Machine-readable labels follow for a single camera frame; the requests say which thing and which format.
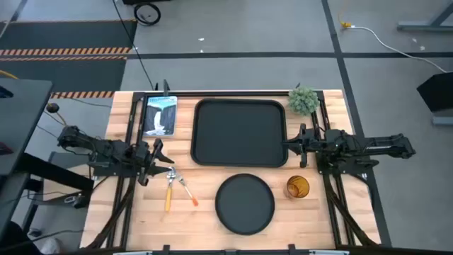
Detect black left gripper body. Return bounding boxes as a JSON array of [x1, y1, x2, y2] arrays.
[[134, 140, 159, 187]]

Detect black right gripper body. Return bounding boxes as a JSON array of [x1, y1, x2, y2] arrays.
[[299, 123, 319, 169]]

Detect orange-handled metal fork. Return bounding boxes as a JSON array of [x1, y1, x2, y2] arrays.
[[176, 172, 200, 208]]

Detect black round plate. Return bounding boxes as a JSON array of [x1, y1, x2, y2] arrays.
[[214, 173, 276, 236]]

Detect amber transparent cup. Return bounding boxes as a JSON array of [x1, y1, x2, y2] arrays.
[[285, 175, 311, 200]]

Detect black rectangular tray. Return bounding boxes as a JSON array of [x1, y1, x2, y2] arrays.
[[190, 98, 289, 168]]

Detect small green artificial plant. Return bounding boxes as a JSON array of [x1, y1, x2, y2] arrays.
[[287, 86, 321, 117]]

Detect black floor device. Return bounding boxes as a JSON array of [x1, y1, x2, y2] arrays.
[[63, 193, 90, 210]]

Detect black floor mat hazard stripes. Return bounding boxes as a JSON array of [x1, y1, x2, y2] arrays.
[[0, 56, 128, 100], [0, 19, 138, 57]]

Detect dark grey desk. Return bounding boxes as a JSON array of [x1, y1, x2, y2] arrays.
[[0, 78, 54, 234]]

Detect black box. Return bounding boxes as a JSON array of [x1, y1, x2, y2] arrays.
[[416, 72, 453, 113]]

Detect grey metal table leg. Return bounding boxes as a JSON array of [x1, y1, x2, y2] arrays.
[[396, 0, 453, 34]]

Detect yellow-handled metal spoon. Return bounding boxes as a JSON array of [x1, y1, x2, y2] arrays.
[[164, 166, 177, 213]]

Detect long black floor cable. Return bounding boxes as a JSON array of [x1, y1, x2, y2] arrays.
[[112, 0, 159, 91]]

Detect white floor cable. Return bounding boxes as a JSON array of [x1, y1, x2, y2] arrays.
[[350, 24, 449, 74]]

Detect coiled black cable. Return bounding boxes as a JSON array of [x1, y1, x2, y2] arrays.
[[133, 2, 162, 27]]

